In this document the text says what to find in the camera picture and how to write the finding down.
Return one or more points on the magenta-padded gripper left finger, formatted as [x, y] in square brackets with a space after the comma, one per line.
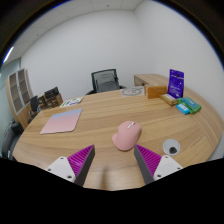
[60, 166]

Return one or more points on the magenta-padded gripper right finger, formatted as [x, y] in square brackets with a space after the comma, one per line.
[168, 165]

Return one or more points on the pink computer mouse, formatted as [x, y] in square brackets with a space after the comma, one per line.
[126, 136]

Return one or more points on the pink and blue mouse pad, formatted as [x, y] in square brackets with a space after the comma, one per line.
[61, 121]

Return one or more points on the black armchair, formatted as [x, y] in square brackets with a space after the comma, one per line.
[10, 138]

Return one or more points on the blue packet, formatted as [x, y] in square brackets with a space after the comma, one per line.
[182, 109]

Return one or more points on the green packet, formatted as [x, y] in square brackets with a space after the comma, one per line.
[191, 104]

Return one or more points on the white and green leaflet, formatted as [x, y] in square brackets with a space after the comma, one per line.
[71, 102]

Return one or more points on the brown printed cardboard box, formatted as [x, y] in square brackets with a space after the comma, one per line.
[56, 101]

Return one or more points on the small yellow box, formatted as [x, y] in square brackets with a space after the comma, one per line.
[168, 99]

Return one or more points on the small brown cardboard box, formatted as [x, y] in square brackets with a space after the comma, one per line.
[41, 101]

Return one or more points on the small black chair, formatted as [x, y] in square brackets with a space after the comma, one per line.
[34, 103]

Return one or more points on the orange cardboard box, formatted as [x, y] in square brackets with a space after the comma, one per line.
[155, 91]

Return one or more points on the black box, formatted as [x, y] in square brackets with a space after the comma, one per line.
[51, 92]

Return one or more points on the wooden shelf unit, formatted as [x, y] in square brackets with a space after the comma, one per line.
[19, 96]

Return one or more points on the purple standing sign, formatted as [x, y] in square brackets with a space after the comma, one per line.
[175, 83]

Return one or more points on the wooden side desk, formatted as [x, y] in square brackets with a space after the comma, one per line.
[150, 79]

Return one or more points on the grey mesh office chair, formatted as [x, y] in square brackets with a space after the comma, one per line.
[105, 81]

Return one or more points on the ceiling light panel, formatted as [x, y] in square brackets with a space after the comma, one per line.
[8, 55]

